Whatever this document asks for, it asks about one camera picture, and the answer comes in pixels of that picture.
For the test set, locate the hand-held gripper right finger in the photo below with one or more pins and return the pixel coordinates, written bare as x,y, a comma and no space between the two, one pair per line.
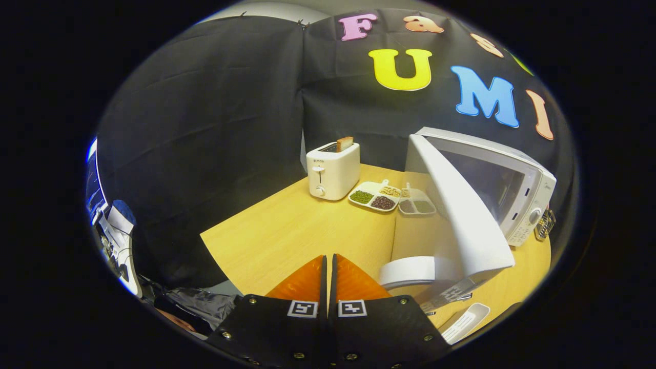
384,333

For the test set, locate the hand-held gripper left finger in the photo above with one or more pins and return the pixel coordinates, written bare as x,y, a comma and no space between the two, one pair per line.
277,333

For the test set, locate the white microwave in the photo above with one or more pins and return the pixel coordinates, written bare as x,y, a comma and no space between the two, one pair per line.
461,215

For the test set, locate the dark shiny cloth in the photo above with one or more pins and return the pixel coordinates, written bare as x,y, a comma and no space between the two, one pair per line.
205,305

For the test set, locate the white ribbed tray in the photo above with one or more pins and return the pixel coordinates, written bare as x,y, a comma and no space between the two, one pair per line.
464,324

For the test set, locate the white divided bean dish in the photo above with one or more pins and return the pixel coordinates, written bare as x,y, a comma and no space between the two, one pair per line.
374,197

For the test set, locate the white toaster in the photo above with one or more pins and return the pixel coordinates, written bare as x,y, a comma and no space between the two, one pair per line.
335,174

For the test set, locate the toast slice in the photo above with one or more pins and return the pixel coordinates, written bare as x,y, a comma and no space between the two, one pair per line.
345,143

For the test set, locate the black backdrop cloth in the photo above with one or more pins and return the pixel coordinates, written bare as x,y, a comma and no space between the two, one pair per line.
205,128

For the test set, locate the computer monitor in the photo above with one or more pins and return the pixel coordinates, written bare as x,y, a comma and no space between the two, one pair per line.
95,184

